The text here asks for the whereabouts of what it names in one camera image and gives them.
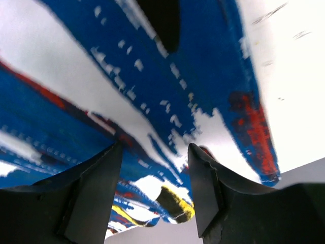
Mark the blue white red patterned trousers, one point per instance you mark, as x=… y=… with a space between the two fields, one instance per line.
x=78 y=76

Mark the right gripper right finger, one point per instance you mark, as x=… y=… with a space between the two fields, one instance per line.
x=232 y=209

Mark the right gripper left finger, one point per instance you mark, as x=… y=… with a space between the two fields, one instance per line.
x=73 y=206

